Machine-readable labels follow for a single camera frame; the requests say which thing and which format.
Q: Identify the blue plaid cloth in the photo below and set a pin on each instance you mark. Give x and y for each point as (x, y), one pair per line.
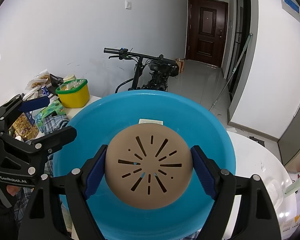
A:
(56, 122)

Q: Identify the person's left hand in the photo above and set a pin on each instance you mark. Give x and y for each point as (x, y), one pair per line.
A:
(13, 190)

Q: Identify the yellow container green rim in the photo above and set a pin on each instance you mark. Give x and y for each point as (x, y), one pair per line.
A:
(73, 98)

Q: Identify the black snack bag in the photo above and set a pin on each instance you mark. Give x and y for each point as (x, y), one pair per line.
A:
(55, 80)

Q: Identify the cardboard box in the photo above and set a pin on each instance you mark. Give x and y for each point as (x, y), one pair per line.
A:
(181, 66)

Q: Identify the white sticker label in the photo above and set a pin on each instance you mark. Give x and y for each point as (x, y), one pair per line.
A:
(151, 121)

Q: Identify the clear bag of granola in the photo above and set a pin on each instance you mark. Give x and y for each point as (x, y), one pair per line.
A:
(23, 127)

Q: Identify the black framed glass door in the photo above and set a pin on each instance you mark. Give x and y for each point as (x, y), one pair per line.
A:
(243, 10)

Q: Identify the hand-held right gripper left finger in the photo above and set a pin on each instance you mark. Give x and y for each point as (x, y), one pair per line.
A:
(93, 172)

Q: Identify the pale green tube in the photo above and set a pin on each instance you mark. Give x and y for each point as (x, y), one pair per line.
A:
(296, 185)

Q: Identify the blue plastic basin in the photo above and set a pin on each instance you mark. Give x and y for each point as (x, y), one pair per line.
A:
(102, 120)

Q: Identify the green leaf-print tissue packet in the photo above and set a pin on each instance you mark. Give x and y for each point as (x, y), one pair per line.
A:
(50, 112)

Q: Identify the white desktop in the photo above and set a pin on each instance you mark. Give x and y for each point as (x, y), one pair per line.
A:
(255, 160)

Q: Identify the black bicycle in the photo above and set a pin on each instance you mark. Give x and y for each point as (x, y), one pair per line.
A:
(162, 73)

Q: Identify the white light switch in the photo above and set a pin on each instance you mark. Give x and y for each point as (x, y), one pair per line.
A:
(128, 4)

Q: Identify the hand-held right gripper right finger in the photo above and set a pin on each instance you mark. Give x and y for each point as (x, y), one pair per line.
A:
(202, 170)

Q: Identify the tan round slotted disc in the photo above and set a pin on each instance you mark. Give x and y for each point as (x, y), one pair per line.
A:
(130, 140)

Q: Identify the jar with cream lid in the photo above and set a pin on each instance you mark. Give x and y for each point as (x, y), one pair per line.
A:
(70, 77)

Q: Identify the blue and white snack bag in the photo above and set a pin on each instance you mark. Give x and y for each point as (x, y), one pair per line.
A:
(43, 90)

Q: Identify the dark brown entrance door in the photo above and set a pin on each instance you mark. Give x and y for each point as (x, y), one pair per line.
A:
(205, 37)

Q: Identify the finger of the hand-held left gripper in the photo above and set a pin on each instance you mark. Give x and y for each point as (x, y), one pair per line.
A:
(35, 104)
(60, 137)

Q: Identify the clear bag of nuts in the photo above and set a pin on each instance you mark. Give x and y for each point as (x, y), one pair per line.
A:
(38, 81)

